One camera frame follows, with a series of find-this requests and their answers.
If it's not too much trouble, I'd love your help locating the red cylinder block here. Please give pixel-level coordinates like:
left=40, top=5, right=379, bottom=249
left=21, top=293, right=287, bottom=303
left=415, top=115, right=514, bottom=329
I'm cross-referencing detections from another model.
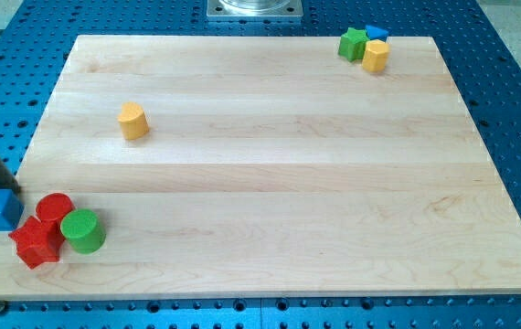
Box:
left=36, top=193, right=75, bottom=224

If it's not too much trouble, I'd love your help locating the blue triangle block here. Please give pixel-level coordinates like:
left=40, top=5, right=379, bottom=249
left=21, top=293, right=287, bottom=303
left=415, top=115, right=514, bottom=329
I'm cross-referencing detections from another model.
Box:
left=365, top=25, right=389, bottom=42

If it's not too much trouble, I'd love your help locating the left board stop screw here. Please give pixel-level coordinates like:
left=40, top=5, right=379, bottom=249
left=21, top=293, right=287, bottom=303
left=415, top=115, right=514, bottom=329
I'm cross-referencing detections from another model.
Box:
left=0, top=301, right=7, bottom=314

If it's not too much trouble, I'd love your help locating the yellow hexagon block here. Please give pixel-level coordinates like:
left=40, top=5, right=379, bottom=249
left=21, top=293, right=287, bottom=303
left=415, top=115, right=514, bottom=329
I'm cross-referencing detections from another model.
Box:
left=362, top=39, right=390, bottom=72

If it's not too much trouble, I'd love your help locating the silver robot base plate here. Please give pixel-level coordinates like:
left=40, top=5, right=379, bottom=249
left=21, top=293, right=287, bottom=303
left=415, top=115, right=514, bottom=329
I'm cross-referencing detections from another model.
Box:
left=207, top=0, right=303, bottom=18

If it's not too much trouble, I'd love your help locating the green star block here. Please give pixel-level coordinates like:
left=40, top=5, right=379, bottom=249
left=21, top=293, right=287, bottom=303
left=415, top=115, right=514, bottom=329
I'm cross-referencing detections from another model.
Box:
left=338, top=27, right=369, bottom=62

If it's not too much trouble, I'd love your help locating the green cylinder block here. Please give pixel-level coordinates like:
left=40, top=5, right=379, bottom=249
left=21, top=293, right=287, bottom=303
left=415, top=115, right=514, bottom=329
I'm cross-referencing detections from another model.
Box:
left=60, top=208, right=106, bottom=254

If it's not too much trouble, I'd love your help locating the red star block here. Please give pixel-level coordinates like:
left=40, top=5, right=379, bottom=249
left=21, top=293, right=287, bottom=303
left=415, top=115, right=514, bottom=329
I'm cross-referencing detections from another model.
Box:
left=8, top=216, right=65, bottom=269

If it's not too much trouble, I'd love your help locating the light wooden board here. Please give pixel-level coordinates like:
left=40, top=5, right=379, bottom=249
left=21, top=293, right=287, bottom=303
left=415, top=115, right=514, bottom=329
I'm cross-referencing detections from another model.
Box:
left=0, top=35, right=521, bottom=301

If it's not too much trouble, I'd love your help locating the yellow heart block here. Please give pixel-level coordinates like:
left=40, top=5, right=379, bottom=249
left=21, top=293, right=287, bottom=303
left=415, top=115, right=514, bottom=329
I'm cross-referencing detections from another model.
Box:
left=117, top=102, right=149, bottom=140

